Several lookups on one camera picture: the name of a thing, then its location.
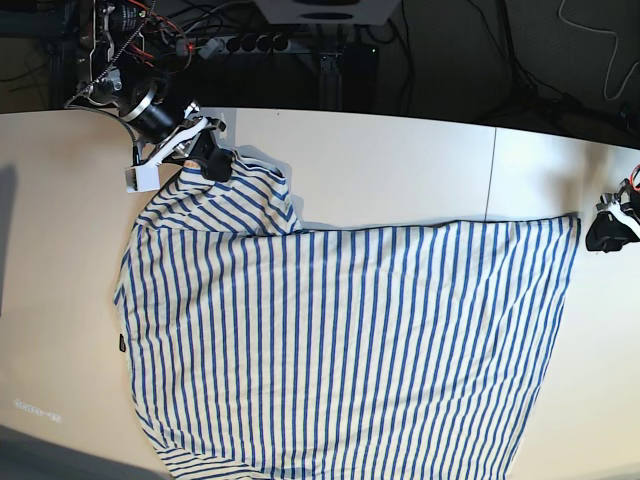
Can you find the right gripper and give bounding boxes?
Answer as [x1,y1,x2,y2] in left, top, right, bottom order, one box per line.
[119,92,234,181]

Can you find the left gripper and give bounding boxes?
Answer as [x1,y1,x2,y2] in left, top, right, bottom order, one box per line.
[585,165,639,253]

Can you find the blue white striped T-shirt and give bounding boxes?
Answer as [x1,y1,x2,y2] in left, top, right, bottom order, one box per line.
[114,157,581,479]

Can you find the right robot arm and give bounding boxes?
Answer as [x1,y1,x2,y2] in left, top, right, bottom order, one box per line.
[64,1,233,192]

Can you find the black power strip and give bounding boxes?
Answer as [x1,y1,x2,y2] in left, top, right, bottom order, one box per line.
[176,33,294,58]

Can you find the aluminium table leg profile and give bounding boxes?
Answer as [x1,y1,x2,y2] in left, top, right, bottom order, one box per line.
[318,54,342,112]

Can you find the black power adapter box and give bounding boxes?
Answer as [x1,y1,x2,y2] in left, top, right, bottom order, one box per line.
[342,42,379,83]

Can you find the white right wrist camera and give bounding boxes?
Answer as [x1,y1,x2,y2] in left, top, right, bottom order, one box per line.
[125,165,160,193]

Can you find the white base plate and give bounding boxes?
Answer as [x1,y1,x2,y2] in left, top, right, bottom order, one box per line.
[254,0,401,25]

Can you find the grey looped cable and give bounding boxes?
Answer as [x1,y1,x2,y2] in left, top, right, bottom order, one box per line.
[557,0,640,101]

